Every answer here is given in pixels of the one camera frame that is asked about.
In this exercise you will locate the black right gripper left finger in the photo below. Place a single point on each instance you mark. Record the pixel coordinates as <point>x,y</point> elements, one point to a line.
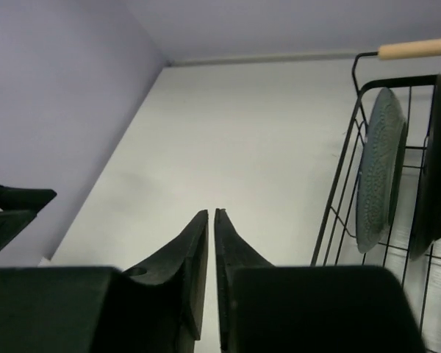
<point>173,284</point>

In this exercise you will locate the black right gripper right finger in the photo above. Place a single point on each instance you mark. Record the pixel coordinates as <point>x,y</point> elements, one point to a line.
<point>232,252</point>

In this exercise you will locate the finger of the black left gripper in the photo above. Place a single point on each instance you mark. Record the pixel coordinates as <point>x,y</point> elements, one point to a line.
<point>18,208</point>

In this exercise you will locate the blue floral plate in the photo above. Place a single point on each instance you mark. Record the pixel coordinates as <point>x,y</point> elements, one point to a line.
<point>380,170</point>

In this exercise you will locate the dark plate cream inside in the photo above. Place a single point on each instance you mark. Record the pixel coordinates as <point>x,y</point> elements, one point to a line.
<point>426,226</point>

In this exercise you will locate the black wire dish rack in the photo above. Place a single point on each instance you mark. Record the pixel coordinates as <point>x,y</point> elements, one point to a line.
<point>336,242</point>

